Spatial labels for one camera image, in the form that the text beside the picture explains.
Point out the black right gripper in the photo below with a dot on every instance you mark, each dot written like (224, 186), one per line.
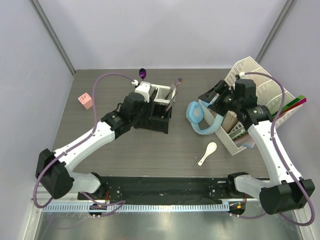
(221, 87)

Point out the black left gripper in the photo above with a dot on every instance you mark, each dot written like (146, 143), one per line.
(148, 106)

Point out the purple iridescent spoon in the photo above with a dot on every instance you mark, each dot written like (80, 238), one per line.
(142, 74)

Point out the large white ceramic spoon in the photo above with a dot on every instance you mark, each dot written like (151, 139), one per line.
(211, 148)

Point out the silver chopstick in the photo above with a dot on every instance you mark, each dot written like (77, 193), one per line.
(198, 160)

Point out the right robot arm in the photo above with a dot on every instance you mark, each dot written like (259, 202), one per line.
(275, 170)

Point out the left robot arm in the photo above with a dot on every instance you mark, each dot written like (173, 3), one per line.
(55, 169)

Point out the black slotted utensil caddy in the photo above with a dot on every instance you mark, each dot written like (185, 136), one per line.
(156, 118)

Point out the white slotted utensil caddy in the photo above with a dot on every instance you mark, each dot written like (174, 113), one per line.
(163, 95)

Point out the light blue headphones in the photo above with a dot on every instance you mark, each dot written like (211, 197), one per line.
(198, 111)

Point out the white desk file organizer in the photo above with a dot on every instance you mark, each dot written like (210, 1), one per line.
(233, 131)

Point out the pink cube power adapter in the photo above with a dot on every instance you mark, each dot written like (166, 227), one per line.
(86, 100)

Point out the green and magenta folders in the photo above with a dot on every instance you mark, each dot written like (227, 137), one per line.
(301, 99)

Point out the black mounting base plate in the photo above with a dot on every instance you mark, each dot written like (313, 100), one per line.
(169, 190)

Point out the aluminium frame rail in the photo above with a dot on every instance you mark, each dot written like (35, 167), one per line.
(176, 191)

